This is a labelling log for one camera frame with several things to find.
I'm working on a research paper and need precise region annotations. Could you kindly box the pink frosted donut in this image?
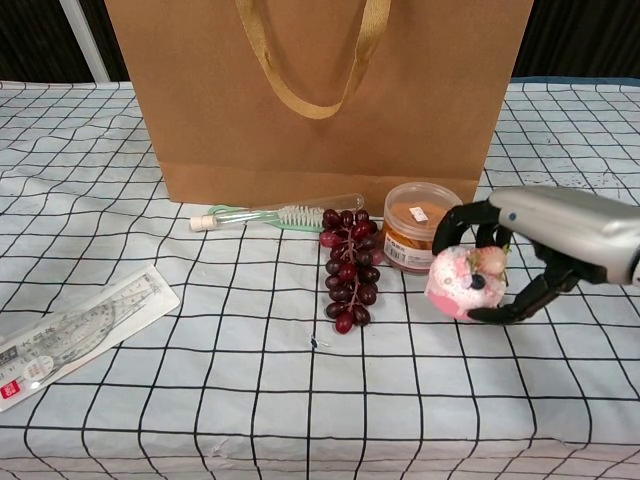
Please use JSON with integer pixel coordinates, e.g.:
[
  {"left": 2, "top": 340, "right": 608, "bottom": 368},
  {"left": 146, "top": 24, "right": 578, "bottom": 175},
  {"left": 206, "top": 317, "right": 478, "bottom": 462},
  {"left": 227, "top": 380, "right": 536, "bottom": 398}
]
[{"left": 424, "top": 244, "right": 512, "bottom": 321}]

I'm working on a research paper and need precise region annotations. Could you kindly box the clear packaged ruler set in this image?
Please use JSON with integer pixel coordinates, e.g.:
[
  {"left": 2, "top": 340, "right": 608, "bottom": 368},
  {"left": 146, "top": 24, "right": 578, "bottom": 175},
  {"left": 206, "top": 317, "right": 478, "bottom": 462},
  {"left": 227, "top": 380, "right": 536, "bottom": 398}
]
[{"left": 0, "top": 264, "right": 182, "bottom": 414}]

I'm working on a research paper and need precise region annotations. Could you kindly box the red grape bunch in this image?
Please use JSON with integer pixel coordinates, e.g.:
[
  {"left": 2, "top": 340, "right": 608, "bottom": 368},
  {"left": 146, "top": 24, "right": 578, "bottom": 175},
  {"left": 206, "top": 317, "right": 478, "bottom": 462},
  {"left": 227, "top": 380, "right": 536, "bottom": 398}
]
[{"left": 318, "top": 208, "right": 386, "bottom": 335}]

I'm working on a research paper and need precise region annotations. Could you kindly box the round brown cake cup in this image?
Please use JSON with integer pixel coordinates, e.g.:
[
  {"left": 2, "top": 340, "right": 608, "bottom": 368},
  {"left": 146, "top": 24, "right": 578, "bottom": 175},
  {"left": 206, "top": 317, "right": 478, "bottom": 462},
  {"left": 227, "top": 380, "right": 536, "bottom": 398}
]
[{"left": 382, "top": 182, "right": 464, "bottom": 275}]

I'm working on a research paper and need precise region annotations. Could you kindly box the white partition frame post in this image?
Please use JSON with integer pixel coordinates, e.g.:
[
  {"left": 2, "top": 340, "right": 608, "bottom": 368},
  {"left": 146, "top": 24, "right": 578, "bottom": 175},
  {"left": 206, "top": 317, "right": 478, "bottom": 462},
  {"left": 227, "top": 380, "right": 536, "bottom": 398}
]
[{"left": 64, "top": 0, "right": 111, "bottom": 84}]

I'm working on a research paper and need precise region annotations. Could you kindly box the brown paper shopping bag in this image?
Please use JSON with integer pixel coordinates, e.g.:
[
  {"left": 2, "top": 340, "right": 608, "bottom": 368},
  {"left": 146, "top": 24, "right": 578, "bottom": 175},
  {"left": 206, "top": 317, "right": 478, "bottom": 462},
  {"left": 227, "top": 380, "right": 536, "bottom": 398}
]
[{"left": 103, "top": 0, "right": 535, "bottom": 206}]

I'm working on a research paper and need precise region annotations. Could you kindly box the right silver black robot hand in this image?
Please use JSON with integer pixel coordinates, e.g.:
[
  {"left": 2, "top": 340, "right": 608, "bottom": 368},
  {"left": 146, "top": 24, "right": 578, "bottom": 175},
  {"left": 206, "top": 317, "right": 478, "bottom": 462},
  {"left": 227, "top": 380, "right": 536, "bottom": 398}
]
[{"left": 432, "top": 187, "right": 640, "bottom": 326}]

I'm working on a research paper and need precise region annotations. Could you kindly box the white black checkered tablecloth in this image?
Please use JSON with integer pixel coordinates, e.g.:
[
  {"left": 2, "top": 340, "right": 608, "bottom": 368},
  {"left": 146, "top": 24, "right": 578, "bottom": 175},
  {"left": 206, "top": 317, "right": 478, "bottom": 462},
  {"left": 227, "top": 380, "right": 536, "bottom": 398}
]
[{"left": 0, "top": 75, "right": 640, "bottom": 480}]

